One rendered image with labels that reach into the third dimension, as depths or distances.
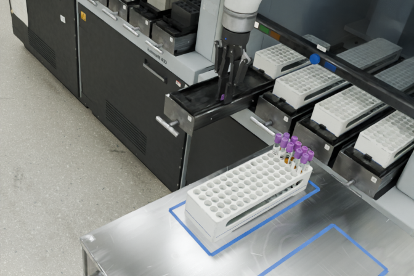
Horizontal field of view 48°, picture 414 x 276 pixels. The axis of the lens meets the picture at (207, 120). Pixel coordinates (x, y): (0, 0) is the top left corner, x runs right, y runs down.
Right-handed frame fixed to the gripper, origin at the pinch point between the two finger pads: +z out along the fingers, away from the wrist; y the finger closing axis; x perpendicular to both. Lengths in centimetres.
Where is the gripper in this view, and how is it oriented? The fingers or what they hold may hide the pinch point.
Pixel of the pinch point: (225, 90)
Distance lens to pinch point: 135.7
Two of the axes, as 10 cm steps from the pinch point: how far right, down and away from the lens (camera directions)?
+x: -7.4, 3.2, -5.9
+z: -1.3, 7.9, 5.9
